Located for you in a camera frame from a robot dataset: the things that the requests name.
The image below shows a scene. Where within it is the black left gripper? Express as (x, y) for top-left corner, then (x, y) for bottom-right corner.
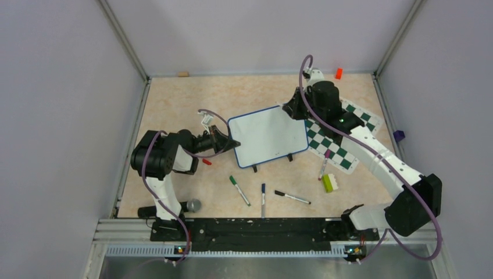
(190, 125), (241, 154)

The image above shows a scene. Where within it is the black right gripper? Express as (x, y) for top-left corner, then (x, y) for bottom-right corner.
(284, 87), (325, 124)

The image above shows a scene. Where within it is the blue framed whiteboard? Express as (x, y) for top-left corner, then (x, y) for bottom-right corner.
(227, 105), (309, 169)

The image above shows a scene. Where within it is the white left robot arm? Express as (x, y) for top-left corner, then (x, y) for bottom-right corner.
(130, 125), (241, 240)

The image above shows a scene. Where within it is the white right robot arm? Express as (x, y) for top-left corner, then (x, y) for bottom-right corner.
(282, 81), (442, 239)

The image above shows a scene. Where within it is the green whiteboard marker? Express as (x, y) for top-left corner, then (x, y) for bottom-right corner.
(229, 176), (251, 206)

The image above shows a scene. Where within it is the purple whiteboard marker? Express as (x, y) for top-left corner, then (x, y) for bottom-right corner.
(318, 149), (331, 181)

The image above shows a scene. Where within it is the blue whiteboard marker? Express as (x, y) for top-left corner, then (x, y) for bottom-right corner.
(261, 183), (266, 219)

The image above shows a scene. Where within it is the black whiteboard marker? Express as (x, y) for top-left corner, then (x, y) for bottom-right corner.
(274, 190), (312, 205)

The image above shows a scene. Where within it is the green white chess mat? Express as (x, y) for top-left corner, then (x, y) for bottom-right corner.
(305, 98), (385, 175)

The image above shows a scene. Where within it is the orange block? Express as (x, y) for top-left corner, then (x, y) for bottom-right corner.
(335, 67), (344, 80)

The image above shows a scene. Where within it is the black microphone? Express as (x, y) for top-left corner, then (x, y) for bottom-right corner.
(137, 199), (202, 219)

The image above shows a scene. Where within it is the green white toy brick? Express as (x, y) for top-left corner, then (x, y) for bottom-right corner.
(321, 174), (338, 193)

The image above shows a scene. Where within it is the wooden cork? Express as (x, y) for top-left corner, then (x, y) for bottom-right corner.
(177, 71), (190, 77)

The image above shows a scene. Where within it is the purple object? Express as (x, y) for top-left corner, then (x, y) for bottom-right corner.
(392, 130), (406, 143)

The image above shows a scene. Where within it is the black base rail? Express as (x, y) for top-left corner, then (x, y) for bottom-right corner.
(150, 217), (380, 252)

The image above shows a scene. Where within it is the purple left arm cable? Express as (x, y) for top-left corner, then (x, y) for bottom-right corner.
(140, 109), (232, 266)

